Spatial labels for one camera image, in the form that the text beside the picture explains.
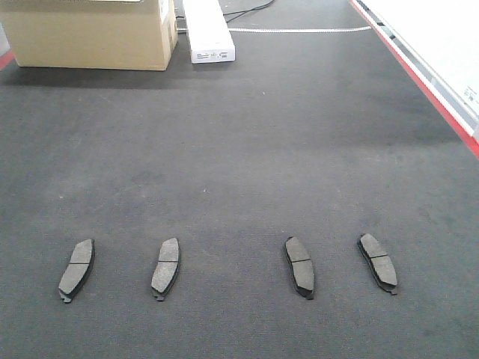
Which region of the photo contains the dark brake pad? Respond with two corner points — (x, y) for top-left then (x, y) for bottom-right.
(150, 238), (180, 301)
(284, 236), (315, 300)
(58, 239), (95, 304)
(358, 233), (398, 295)

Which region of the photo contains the black conveyor belt mat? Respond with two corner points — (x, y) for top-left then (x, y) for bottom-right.
(1, 1), (478, 358)

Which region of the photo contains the long white box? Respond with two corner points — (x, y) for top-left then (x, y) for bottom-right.
(183, 0), (236, 64)

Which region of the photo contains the cardboard box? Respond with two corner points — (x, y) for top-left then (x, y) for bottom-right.
(1, 1), (177, 71)

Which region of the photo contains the white board panel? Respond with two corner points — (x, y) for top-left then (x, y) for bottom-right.
(351, 1), (478, 154)

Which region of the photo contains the black cables bundle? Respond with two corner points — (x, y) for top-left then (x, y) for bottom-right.
(222, 0), (276, 23)

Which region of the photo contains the white cable on belt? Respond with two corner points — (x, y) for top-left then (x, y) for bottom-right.
(227, 25), (373, 34)

